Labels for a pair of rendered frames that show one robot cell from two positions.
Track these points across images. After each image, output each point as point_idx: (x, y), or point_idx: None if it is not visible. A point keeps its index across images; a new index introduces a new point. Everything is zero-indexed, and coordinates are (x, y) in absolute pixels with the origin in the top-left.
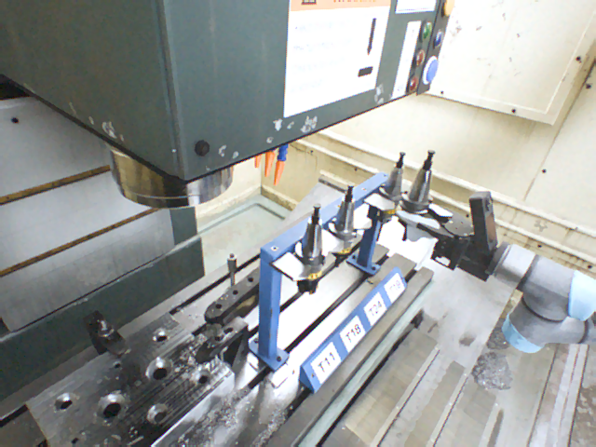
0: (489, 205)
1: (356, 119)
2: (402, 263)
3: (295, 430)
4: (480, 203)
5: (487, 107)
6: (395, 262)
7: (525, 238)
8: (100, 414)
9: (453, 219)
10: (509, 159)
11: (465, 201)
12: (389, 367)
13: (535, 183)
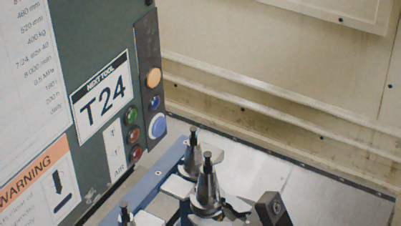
0: (276, 209)
1: (160, 24)
2: (242, 222)
3: None
4: (264, 211)
5: (311, 15)
6: (233, 222)
7: (389, 161)
8: None
9: (251, 217)
10: (351, 73)
11: (315, 121)
12: None
13: (385, 100)
